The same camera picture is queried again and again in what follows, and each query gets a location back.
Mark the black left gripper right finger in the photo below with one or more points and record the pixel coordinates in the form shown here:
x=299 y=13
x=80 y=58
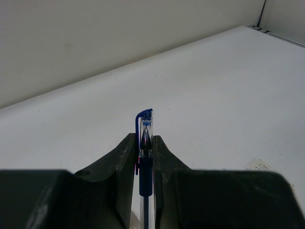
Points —
x=219 y=199

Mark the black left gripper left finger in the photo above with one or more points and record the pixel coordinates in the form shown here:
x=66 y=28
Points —
x=98 y=196

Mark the white staple box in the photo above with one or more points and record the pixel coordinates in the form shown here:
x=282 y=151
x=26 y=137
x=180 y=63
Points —
x=257 y=165

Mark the blue gel pen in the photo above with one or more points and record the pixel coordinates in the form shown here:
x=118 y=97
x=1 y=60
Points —
x=144 y=162

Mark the aluminium table rail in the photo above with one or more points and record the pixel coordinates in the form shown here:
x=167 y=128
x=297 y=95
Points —
x=264 y=31

